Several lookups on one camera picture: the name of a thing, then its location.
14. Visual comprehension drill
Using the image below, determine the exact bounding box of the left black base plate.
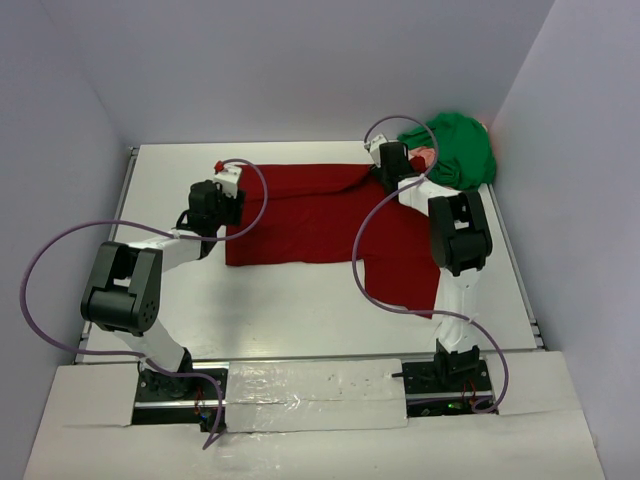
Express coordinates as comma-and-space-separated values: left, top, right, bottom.
131, 368, 218, 433

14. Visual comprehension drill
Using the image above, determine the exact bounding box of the red t-shirt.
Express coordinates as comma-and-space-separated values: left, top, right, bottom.
224, 162, 441, 321

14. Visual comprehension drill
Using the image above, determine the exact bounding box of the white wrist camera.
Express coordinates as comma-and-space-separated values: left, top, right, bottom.
364, 134, 388, 151
213, 161, 243, 198

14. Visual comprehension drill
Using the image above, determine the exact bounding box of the pink t-shirt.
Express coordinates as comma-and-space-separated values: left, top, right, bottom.
409, 147, 436, 173

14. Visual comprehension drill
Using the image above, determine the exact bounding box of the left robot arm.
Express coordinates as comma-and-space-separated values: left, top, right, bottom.
80, 179, 246, 399

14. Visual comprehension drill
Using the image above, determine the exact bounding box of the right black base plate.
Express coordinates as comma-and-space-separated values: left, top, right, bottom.
391, 360, 494, 418

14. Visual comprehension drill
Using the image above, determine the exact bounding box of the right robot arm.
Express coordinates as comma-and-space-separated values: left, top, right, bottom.
358, 142, 493, 391

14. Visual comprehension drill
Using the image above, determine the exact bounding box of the silver taped cover panel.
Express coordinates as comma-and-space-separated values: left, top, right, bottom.
225, 359, 408, 433

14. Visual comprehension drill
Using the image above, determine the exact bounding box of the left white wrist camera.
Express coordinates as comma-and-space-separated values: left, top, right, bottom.
213, 161, 243, 198

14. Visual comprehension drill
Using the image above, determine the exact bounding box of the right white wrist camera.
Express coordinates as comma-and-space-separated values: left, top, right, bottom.
364, 134, 388, 151

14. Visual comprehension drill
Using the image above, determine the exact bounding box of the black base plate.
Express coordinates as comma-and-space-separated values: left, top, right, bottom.
391, 360, 494, 418
131, 368, 218, 433

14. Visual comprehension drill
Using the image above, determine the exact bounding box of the green t-shirt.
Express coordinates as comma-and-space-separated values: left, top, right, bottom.
426, 112, 497, 190

